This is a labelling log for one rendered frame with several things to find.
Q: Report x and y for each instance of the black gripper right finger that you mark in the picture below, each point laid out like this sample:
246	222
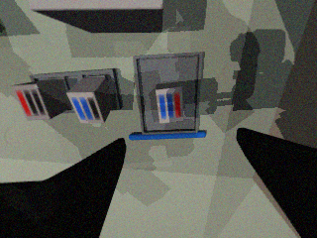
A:
289	171

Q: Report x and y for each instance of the blue rod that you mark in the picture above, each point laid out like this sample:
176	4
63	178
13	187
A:
199	134

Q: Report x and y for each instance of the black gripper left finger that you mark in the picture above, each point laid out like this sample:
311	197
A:
71	204

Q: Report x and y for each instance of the brown flat panel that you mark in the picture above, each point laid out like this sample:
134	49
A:
295	119

